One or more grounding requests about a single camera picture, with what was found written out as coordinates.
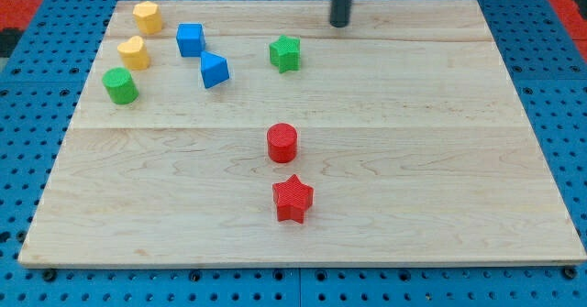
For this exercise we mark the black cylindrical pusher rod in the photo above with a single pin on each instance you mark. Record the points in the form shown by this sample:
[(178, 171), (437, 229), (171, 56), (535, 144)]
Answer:
[(339, 14)]

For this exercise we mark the blue triangle block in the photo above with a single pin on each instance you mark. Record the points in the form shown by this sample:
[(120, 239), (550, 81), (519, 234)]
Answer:
[(214, 69)]

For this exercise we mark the red star block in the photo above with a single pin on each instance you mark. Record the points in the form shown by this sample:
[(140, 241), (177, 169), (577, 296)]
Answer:
[(292, 199)]

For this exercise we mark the yellow heart block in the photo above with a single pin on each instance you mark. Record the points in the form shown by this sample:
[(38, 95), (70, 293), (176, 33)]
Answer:
[(134, 54)]

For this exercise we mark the green cylinder block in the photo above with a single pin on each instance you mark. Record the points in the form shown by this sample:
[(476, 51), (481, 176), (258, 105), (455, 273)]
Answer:
[(120, 86)]

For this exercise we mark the green star block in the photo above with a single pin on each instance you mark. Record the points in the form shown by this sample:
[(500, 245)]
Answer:
[(285, 54)]

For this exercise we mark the yellow pentagon block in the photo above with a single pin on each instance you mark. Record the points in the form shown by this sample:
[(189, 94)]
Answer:
[(148, 17)]

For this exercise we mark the blue cube block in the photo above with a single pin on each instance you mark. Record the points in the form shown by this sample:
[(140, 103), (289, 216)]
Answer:
[(190, 38)]

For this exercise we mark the wooden board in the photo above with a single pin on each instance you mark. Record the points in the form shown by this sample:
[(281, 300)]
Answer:
[(409, 127)]

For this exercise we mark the red cylinder block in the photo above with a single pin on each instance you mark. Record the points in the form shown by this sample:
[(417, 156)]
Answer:
[(282, 142)]

